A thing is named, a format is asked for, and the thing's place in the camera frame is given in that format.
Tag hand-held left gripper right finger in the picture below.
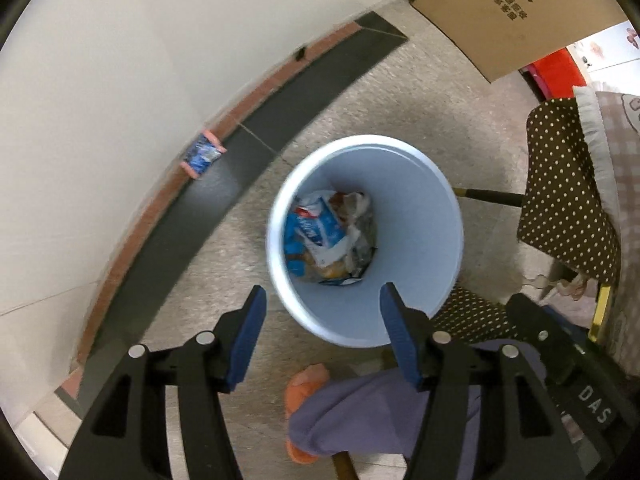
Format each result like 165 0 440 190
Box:
379 282 586 480

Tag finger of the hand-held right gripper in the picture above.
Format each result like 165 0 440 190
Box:
505 293 588 386

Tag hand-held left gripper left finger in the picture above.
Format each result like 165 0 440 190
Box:
59 285 267 480

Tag light blue plastic bucket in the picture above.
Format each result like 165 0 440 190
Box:
266 134 466 350

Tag clear plastic bag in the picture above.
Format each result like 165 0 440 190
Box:
332 190 378 278

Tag blue white snack packet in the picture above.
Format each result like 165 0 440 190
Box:
285 192 351 281

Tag orange slipper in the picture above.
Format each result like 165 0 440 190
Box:
282 365 331 465

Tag person's purple pants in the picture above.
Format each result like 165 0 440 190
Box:
287 337 571 480

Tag black metal leg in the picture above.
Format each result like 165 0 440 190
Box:
452 186 523 207

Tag brown polka dot cloth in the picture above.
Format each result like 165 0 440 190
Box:
430 99 623 346

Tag small blue pink packet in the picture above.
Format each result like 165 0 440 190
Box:
181 132 227 180

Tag pink checked tablecloth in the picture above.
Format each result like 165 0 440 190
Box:
572 85 640 341

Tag red plastic basin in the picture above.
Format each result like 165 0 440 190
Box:
522 47 588 101

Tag brown cardboard box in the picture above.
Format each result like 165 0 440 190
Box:
410 0 628 83

